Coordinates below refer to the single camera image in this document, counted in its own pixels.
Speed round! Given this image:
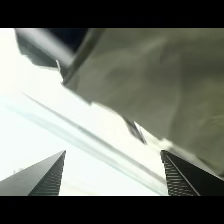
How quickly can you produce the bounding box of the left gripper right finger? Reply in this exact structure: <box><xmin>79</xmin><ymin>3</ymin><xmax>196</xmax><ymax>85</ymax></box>
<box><xmin>160</xmin><ymin>149</ymin><xmax>224</xmax><ymax>197</ymax></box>

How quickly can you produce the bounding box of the dark olive garment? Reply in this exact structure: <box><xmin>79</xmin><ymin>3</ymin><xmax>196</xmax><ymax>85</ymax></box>
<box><xmin>60</xmin><ymin>27</ymin><xmax>224</xmax><ymax>178</ymax></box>

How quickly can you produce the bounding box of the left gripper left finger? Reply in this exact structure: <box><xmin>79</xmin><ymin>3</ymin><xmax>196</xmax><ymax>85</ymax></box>
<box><xmin>0</xmin><ymin>149</ymin><xmax>67</xmax><ymax>197</ymax></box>

